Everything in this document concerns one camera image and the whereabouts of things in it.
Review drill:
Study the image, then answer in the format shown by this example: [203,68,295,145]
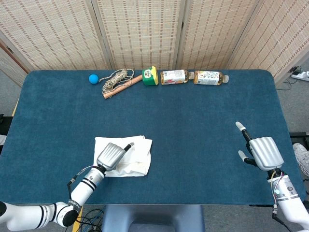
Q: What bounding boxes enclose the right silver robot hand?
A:
[235,121,284,172]

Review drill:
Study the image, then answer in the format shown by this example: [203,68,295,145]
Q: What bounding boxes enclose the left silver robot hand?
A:
[96,142,135,172]

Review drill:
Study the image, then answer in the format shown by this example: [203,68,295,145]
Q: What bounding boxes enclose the white T-shirt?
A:
[93,135,153,178]

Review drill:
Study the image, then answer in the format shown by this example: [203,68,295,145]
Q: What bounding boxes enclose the white sneaker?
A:
[293,143,309,176]

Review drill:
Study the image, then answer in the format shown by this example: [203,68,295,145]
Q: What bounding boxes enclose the black metal bar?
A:
[289,131,309,145]

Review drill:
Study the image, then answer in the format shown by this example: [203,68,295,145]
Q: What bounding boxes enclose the yellow floor tape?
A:
[72,205,84,232]

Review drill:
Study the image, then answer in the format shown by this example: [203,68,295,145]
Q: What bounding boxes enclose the wooden stick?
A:
[103,75,143,100]

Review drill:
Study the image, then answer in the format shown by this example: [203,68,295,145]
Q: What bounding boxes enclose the blue table cover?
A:
[0,69,307,205]

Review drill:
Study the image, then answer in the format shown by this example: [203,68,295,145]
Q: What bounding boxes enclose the white power strip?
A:
[291,71,309,82]

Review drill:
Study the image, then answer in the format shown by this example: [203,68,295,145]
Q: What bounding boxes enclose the green container with yellow lid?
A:
[141,65,160,87]

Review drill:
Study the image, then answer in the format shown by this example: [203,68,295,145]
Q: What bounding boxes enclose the tea bottle with white label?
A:
[194,70,229,86]

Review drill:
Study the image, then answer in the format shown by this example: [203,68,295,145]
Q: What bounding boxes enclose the tea bottle with fruit label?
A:
[160,69,195,86]

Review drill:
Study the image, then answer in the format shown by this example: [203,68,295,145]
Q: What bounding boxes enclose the black equipment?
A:
[0,114,13,137]

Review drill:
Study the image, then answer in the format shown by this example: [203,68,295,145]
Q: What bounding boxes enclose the woven folding screen panel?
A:
[228,0,309,85]
[0,0,114,71]
[176,0,264,70]
[91,0,186,70]
[0,38,32,87]

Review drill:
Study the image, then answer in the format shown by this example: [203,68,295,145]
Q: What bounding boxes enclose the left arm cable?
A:
[66,165,99,200]

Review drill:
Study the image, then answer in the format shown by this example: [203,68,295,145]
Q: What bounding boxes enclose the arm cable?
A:
[66,165,99,200]
[269,170,294,232]

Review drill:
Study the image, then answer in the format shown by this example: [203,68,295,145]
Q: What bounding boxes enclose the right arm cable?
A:
[269,170,294,232]

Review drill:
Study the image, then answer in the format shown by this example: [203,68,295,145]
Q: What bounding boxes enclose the black floor cables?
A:
[74,209,105,232]

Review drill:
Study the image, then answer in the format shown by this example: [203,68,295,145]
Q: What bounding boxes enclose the beige brown rope bundle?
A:
[98,68,135,95]

